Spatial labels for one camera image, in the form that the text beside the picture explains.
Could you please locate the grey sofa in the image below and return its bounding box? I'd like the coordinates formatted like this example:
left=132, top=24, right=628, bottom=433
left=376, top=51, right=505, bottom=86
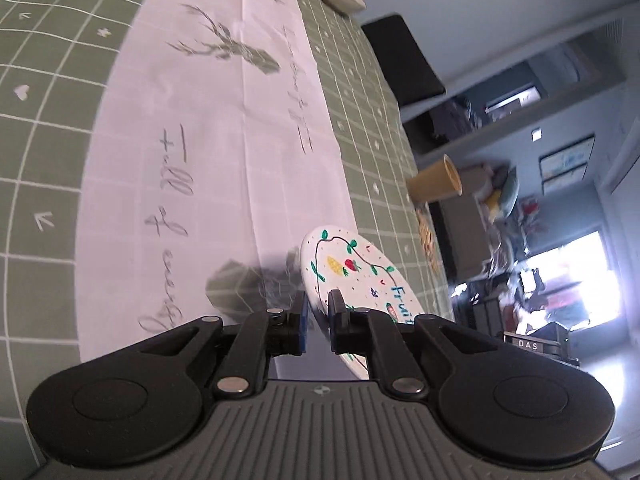
left=430, top=195, right=493, bottom=281

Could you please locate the framed wall picture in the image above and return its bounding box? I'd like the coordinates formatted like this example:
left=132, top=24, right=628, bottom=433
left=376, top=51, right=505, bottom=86
left=539, top=135, right=596, bottom=196

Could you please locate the beige paper cup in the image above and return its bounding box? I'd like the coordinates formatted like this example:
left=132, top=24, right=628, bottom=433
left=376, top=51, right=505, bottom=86
left=406, top=154, right=463, bottom=206

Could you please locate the white painted plate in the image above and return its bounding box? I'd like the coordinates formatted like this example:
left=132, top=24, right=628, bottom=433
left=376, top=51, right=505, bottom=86
left=300, top=225, right=426, bottom=381

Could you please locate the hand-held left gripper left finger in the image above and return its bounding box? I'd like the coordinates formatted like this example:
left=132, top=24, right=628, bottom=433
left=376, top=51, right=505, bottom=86
left=132, top=291, right=307, bottom=397

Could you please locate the green checked tablecloth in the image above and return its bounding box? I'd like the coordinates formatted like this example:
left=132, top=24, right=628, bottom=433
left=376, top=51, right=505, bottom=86
left=0, top=0, right=456, bottom=401

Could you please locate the black chair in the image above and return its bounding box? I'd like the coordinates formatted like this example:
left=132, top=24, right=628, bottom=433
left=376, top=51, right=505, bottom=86
left=361, top=14, right=447, bottom=108

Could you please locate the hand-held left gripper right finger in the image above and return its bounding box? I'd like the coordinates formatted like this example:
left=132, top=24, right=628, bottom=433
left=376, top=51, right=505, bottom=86
left=327, top=289, right=501, bottom=397

